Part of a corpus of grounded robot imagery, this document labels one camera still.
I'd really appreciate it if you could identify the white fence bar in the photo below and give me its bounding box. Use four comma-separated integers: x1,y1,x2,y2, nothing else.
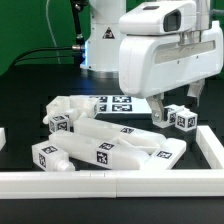
196,126,224,169
0,170,224,199
0,128,6,151

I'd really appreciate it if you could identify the white front fence bar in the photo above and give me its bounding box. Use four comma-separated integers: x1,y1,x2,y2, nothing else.
0,170,224,199

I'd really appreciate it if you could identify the white chair seat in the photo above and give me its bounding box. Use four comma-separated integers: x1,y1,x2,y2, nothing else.
43,95,99,124

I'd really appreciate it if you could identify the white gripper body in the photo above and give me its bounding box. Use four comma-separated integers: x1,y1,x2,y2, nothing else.
119,21,223,98

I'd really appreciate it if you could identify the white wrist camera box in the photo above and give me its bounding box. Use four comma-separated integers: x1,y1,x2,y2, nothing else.
119,0,197,36

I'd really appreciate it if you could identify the white right fence bar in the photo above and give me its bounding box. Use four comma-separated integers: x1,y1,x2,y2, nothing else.
196,126,224,169

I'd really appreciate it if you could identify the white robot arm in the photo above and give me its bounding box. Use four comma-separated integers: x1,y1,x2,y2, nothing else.
74,0,224,125

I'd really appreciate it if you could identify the white marker sheet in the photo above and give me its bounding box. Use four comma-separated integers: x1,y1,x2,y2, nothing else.
89,95,151,114

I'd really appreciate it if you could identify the black cable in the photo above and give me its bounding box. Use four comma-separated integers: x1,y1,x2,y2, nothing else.
9,0,88,69

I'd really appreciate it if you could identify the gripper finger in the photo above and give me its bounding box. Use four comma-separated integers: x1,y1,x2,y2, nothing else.
146,94,164,123
187,79,205,105

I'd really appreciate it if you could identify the grey cable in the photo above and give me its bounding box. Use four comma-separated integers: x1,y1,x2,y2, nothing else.
45,0,63,65

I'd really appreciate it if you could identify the white chair back assembly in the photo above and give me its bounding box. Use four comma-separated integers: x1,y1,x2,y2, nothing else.
49,118,186,171

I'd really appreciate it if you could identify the white left fence bar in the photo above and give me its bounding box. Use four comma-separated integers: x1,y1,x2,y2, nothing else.
0,128,6,151

